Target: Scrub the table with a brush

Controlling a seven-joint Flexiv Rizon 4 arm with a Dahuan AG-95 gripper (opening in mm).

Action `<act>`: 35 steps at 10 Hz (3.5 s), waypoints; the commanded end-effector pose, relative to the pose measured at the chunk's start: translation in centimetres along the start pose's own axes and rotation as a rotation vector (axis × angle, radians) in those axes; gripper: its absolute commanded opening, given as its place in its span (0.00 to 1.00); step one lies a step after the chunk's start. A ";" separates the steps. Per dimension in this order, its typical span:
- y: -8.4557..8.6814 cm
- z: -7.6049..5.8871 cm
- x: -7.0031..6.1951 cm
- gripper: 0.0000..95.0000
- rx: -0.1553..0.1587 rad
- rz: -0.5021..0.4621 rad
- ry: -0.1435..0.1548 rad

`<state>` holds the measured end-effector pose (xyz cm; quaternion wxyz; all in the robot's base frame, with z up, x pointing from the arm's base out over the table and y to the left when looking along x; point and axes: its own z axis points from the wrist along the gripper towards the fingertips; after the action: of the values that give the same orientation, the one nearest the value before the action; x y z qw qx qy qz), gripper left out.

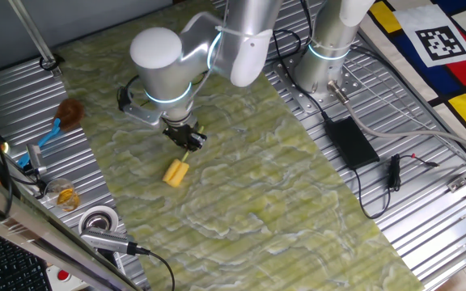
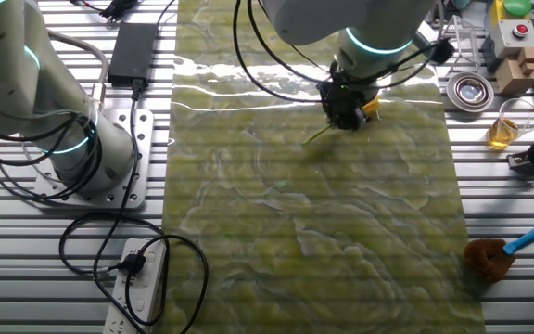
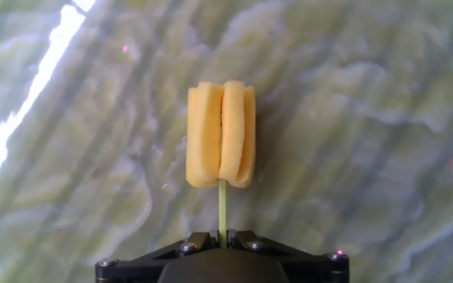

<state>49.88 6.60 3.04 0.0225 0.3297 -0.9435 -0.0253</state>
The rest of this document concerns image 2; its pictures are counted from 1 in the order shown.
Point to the white power strip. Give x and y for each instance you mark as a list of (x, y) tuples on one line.
[(148, 285)]

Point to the yellow box green button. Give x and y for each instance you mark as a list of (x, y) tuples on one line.
[(517, 7)]

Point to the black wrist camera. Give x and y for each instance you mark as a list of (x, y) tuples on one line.
[(442, 52)]

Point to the clear acrylic box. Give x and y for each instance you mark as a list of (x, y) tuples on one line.
[(466, 44)]

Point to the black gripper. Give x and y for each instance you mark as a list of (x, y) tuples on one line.
[(341, 99)]

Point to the glass cup with yellow liquid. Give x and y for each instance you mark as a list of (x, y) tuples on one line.
[(501, 132)]

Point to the wooden blocks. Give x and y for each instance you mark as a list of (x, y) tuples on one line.
[(515, 76)]

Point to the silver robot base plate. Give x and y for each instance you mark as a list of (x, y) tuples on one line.
[(145, 139)]

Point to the grey emergency stop box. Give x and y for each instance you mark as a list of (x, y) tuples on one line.
[(512, 39)]

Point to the black power adapter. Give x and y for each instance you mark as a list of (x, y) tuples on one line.
[(132, 53)]

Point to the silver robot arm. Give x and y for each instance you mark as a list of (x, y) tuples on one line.
[(7, 83)]

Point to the green marble pattern mat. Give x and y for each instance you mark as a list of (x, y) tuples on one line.
[(271, 209)]

